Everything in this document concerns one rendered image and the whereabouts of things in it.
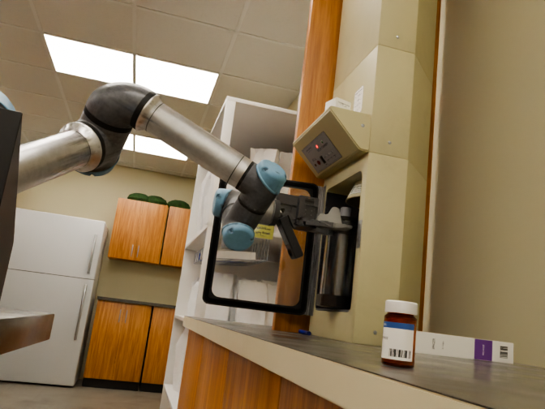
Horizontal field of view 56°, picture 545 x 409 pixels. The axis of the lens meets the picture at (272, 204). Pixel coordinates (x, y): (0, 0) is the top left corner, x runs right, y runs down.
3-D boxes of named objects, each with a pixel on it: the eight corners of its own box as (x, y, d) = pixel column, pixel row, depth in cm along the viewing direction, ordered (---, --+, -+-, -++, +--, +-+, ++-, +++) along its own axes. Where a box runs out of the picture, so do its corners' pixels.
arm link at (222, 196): (211, 224, 129) (211, 205, 137) (253, 231, 132) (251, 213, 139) (217, 198, 125) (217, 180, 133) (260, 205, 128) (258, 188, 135)
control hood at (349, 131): (323, 179, 160) (327, 149, 162) (369, 151, 129) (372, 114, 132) (289, 173, 158) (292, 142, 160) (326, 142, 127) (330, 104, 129)
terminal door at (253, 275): (305, 316, 150) (319, 184, 158) (200, 303, 148) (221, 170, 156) (305, 316, 150) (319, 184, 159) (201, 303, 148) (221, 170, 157)
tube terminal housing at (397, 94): (385, 343, 156) (402, 107, 172) (448, 354, 125) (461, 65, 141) (307, 334, 150) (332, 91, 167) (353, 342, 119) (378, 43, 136)
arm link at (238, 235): (238, 211, 115) (236, 186, 124) (215, 247, 120) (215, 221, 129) (268, 224, 118) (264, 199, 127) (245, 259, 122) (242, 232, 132)
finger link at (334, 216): (354, 207, 132) (318, 204, 134) (351, 230, 131) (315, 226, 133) (354, 210, 135) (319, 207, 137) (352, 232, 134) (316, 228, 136)
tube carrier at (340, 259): (346, 306, 141) (354, 230, 146) (363, 306, 131) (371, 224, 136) (309, 300, 139) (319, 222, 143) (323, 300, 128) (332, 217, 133)
